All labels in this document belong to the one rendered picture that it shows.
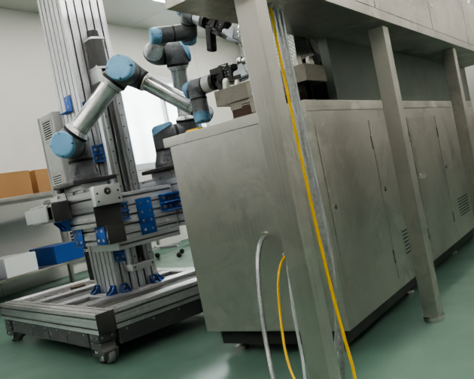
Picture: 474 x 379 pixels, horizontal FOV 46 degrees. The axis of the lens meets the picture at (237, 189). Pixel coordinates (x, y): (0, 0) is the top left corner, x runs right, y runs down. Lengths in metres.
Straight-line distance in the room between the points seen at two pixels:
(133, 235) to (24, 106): 3.42
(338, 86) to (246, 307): 0.91
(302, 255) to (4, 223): 4.46
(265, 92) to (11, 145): 4.57
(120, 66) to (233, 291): 1.08
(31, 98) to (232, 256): 4.21
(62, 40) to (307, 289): 2.08
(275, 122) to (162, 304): 1.50
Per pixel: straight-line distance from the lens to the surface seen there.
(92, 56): 2.98
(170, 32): 2.59
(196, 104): 2.45
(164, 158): 2.94
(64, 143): 2.56
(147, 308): 2.65
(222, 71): 2.38
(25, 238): 5.71
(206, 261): 2.23
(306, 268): 1.39
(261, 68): 1.40
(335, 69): 2.21
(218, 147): 2.11
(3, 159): 5.71
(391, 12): 2.27
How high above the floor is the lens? 0.68
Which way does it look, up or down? 1 degrees down
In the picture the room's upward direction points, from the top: 11 degrees counter-clockwise
